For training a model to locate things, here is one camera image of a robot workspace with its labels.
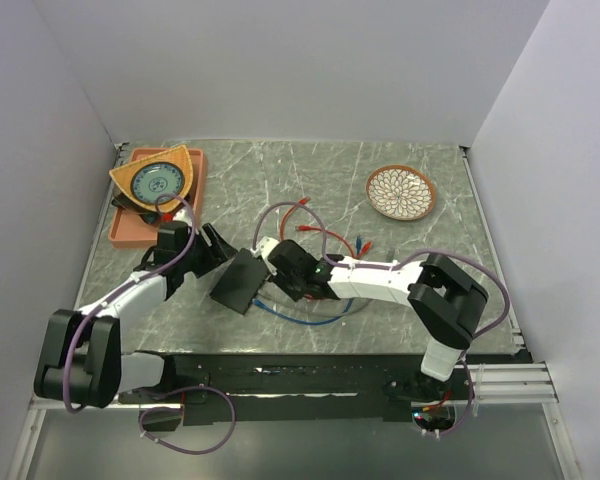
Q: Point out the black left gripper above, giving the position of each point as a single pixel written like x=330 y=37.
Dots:
x=217 y=254

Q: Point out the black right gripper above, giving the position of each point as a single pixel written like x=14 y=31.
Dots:
x=278 y=279

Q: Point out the black network switch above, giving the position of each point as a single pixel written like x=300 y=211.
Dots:
x=240 y=282

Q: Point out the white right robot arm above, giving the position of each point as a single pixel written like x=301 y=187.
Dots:
x=446 y=299

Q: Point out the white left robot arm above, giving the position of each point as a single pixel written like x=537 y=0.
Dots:
x=82 y=362

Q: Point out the woven triangular basket plate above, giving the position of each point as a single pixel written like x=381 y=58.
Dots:
x=178 y=156

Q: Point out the pink plastic tray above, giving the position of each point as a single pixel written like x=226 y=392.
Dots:
x=127 y=230

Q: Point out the blue patterned round plate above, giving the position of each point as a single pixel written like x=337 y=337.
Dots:
x=154 y=181

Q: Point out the dark dish under basket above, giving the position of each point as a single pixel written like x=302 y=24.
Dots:
x=125 y=202

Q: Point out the floral patterned plate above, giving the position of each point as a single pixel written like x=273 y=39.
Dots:
x=400 y=193

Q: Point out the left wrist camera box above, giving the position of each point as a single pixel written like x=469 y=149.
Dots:
x=179 y=215

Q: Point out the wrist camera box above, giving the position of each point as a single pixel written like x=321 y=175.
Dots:
x=179 y=215
x=264 y=247

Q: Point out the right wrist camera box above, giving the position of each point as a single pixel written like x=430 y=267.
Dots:
x=264 y=247

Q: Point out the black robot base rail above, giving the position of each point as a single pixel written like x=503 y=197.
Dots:
x=261 y=387

